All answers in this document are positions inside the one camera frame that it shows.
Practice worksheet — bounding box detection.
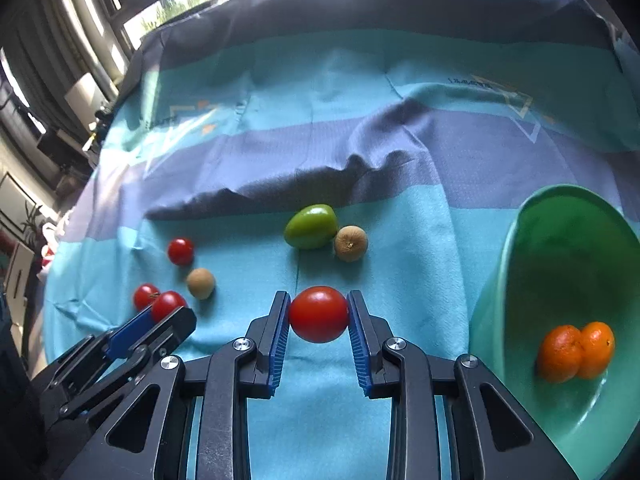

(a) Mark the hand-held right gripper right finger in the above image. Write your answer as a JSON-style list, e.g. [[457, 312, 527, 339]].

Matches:
[[346, 290, 581, 480]]

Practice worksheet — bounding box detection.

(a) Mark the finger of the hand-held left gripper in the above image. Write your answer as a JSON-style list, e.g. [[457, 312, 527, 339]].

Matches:
[[106, 305, 156, 359], [127, 305, 197, 370]]

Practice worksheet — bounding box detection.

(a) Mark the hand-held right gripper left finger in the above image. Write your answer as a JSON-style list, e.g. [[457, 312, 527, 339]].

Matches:
[[60, 290, 292, 480]]

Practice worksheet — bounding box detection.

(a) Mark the small red cherry tomato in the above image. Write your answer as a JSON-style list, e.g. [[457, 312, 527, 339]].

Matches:
[[151, 291, 188, 323], [167, 238, 195, 267], [133, 283, 161, 311]]

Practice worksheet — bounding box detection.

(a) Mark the large red tomato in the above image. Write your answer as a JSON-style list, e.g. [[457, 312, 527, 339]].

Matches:
[[288, 285, 350, 344]]

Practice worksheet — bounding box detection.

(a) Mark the brown longan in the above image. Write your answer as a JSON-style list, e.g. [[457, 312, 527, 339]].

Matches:
[[187, 268, 216, 301], [333, 226, 369, 262]]

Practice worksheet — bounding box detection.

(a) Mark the green oval fruit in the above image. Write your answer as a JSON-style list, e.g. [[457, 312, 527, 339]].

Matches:
[[284, 204, 339, 250]]

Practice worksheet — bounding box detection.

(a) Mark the green plastic bowl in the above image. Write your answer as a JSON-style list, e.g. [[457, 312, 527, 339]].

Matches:
[[468, 184, 640, 478]]

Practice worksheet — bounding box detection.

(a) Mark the white cabinet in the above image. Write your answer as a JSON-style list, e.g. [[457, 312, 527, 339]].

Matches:
[[2, 240, 38, 311]]

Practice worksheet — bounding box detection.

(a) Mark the orange mandarin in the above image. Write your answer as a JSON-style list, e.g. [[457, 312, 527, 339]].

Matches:
[[536, 325, 585, 384], [577, 321, 616, 380]]

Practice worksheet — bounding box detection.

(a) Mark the teal and grey striped blanket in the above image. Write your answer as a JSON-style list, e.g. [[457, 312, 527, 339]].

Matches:
[[42, 0, 640, 480]]

